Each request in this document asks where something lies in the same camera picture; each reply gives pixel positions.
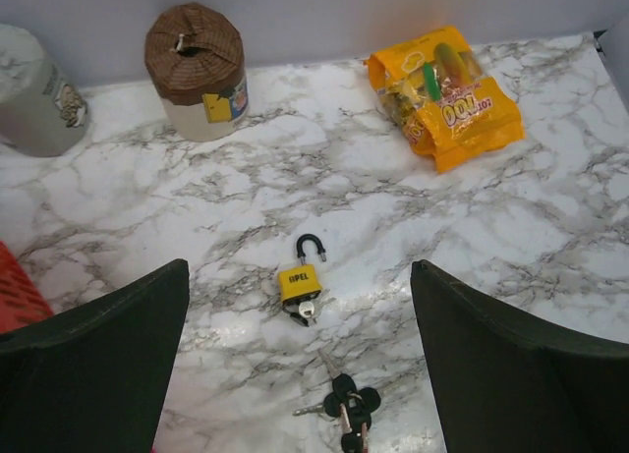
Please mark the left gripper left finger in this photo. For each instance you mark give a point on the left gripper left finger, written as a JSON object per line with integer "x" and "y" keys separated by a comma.
{"x": 94, "y": 378}

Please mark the yellow padlock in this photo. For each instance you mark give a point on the yellow padlock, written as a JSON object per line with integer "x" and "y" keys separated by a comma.
{"x": 300, "y": 283}

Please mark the orange snack bag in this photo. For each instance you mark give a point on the orange snack bag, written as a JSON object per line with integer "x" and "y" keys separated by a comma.
{"x": 446, "y": 105}

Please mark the silver key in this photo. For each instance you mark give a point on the silver key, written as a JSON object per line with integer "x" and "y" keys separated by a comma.
{"x": 307, "y": 313}

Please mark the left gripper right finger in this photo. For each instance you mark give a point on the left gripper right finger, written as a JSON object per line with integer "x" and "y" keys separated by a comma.
{"x": 505, "y": 380}

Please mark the grey marbled cylinder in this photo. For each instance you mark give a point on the grey marbled cylinder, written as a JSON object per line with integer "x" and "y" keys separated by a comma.
{"x": 42, "y": 113}

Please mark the red plastic basket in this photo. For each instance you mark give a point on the red plastic basket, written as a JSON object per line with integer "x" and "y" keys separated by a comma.
{"x": 21, "y": 303}

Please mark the brown lidded white jar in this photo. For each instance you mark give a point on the brown lidded white jar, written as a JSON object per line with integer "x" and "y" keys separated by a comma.
{"x": 196, "y": 61}

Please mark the black key bunch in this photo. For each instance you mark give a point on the black key bunch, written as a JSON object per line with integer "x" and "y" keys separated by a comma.
{"x": 351, "y": 406}

